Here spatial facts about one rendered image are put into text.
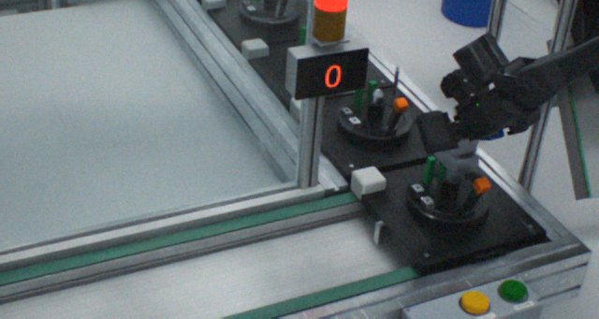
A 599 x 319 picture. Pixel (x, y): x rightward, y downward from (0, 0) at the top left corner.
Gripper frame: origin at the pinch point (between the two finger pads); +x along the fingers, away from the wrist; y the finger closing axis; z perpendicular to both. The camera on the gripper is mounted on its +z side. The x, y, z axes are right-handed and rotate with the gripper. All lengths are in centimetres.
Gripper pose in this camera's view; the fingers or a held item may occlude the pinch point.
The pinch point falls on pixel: (458, 132)
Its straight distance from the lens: 153.2
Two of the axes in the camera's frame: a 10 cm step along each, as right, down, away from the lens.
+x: -3.3, 2.7, 9.0
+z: -2.8, -9.4, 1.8
